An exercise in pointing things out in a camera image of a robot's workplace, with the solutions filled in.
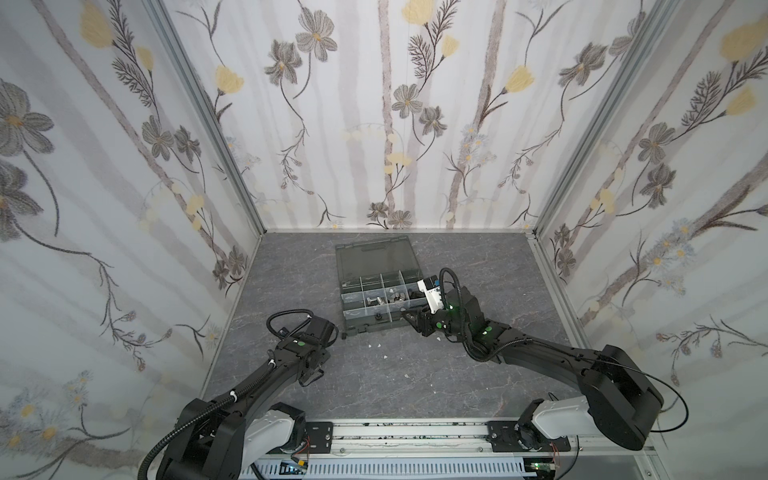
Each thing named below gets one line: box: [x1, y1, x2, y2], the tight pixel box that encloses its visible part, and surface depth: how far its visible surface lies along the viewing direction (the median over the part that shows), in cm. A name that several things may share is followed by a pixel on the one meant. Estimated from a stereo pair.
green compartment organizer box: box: [335, 236, 427, 339], surface depth 100 cm
